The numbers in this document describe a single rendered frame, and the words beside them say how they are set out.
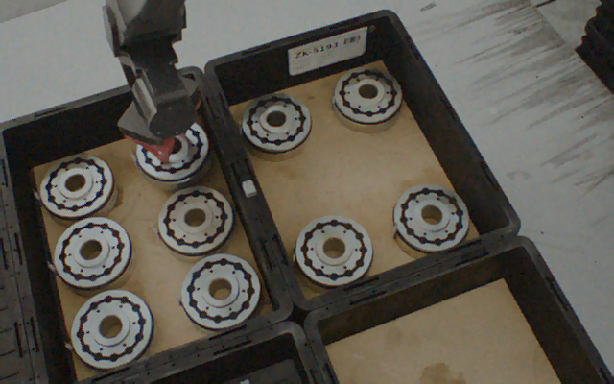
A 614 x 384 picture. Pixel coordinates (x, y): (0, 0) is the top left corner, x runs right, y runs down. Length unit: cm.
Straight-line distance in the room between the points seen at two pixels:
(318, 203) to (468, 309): 25
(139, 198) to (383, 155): 36
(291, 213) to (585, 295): 47
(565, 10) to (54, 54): 169
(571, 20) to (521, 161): 130
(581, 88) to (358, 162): 50
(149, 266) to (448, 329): 40
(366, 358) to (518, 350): 19
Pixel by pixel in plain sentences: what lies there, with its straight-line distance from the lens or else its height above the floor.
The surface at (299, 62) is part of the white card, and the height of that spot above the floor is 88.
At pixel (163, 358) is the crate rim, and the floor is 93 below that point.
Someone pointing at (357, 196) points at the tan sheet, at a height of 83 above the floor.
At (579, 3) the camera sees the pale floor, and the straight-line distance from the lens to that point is 254.
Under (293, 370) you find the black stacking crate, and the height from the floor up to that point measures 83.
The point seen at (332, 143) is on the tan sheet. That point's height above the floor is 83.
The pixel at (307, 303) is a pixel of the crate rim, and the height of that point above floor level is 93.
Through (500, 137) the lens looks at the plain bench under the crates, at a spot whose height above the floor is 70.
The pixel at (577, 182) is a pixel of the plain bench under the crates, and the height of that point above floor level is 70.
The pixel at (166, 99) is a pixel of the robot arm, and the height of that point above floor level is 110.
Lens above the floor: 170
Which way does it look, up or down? 59 degrees down
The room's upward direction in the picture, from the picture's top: 1 degrees counter-clockwise
